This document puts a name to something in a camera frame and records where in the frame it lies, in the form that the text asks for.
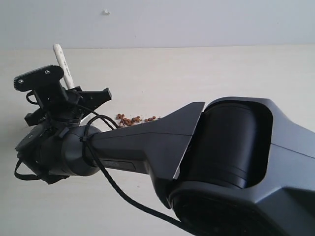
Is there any brown pellets and crumbs pile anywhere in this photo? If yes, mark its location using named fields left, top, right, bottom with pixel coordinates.
left=115, top=114, right=161, bottom=128

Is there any small white wall hook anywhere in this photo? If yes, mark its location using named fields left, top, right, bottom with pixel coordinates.
left=101, top=9, right=111, bottom=15

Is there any white wooden paint brush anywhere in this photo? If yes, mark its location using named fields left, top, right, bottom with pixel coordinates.
left=53, top=43, right=89, bottom=128

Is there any black second robot arm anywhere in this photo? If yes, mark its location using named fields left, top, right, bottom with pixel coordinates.
left=14, top=79, right=315, bottom=236

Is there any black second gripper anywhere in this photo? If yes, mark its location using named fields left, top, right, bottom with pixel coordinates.
left=24, top=82, right=112, bottom=127

